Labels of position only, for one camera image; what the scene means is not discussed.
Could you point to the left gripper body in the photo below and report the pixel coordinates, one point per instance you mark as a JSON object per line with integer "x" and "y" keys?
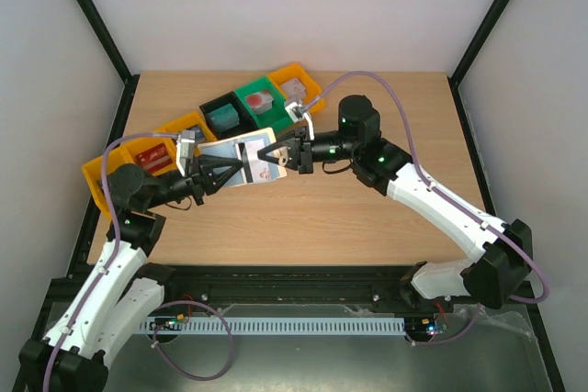
{"x": 198, "y": 185}

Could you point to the black frame post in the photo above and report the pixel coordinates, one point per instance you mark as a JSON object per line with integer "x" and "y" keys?
{"x": 483, "y": 32}
{"x": 104, "y": 37}

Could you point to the green bin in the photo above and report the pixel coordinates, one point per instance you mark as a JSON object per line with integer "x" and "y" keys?
{"x": 277, "y": 118}

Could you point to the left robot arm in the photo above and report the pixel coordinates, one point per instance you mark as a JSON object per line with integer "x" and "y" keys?
{"x": 123, "y": 289}

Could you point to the left black frame post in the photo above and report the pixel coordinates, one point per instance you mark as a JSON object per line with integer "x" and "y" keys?
{"x": 104, "y": 37}

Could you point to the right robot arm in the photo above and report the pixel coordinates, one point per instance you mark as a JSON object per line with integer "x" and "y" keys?
{"x": 495, "y": 257}

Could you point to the beige card holder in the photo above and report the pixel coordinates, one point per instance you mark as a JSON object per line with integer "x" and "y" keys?
{"x": 226, "y": 148}

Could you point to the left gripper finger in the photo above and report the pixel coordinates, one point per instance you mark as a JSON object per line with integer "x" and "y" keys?
{"x": 226, "y": 177}
{"x": 210, "y": 163}

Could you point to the white slotted cable duct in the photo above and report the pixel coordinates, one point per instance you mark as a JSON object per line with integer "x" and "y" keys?
{"x": 370, "y": 326}

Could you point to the right black frame post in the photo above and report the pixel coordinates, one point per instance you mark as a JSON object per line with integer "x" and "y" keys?
{"x": 483, "y": 32}

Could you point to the blue card stack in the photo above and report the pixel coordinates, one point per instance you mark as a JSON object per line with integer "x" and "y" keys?
{"x": 199, "y": 134}

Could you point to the yellow bin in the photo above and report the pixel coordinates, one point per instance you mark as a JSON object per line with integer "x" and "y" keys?
{"x": 92, "y": 173}
{"x": 134, "y": 147}
{"x": 189, "y": 121}
{"x": 295, "y": 70}

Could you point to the red circle card stack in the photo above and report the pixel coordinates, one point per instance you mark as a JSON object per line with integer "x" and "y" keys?
{"x": 260, "y": 102}

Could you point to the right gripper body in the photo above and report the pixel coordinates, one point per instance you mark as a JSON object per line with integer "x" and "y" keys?
{"x": 302, "y": 151}

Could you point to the white patterned card stack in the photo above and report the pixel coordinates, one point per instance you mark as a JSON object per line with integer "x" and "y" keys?
{"x": 294, "y": 89}

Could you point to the black bin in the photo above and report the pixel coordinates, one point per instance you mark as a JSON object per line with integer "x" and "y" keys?
{"x": 247, "y": 123}

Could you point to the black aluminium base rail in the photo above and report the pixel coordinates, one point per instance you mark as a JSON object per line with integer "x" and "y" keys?
{"x": 381, "y": 289}

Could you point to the yellow bin far left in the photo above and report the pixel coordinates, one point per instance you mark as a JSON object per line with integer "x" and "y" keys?
{"x": 92, "y": 173}

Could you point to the yellow bin far right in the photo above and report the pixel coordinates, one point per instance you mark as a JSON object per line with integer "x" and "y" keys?
{"x": 295, "y": 70}

